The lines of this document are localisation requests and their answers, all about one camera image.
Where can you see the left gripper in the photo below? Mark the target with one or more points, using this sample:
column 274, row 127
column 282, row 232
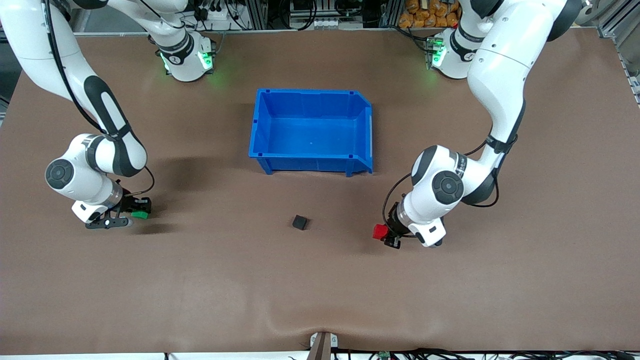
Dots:
column 391, row 229

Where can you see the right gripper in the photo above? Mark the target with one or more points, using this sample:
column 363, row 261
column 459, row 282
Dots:
column 129, row 203

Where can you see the green cube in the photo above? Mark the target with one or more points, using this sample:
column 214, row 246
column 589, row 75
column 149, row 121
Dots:
column 141, row 215

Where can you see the red cube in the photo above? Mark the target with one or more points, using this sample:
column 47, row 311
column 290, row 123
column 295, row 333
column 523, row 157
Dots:
column 380, row 231

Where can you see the black cube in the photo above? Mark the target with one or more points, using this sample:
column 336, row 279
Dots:
column 300, row 222

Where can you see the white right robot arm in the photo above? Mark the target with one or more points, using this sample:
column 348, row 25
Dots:
column 30, row 30

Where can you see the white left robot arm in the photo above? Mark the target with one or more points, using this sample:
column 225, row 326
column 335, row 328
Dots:
column 500, row 70

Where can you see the brown table mat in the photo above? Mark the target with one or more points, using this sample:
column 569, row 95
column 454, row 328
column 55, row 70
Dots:
column 320, row 280

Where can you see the small green circuit board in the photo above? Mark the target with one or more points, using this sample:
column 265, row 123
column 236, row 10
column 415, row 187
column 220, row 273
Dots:
column 384, row 355

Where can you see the blue plastic bin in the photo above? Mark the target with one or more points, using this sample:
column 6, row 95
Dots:
column 310, row 135

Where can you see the white power strip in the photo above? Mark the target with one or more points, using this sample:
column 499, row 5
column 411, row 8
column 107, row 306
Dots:
column 220, row 16

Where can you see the orange snack packet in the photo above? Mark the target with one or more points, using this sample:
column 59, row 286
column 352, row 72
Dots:
column 427, row 21
column 452, row 19
column 413, row 6
column 406, row 21
column 440, row 7

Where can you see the white terminal block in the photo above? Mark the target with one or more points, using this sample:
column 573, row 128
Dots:
column 325, row 23

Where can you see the grey round fixture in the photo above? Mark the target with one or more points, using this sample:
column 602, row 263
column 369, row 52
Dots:
column 587, row 14

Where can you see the metal clamp bracket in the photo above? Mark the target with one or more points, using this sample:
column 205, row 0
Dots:
column 323, row 345

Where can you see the aluminium frame post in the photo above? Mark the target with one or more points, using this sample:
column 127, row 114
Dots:
column 391, row 12
column 256, row 14

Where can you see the silver table edge rail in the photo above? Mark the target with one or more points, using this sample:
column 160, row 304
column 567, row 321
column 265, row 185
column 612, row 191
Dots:
column 300, row 31

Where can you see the aluminium frame rail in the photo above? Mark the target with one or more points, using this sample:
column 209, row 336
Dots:
column 617, row 25

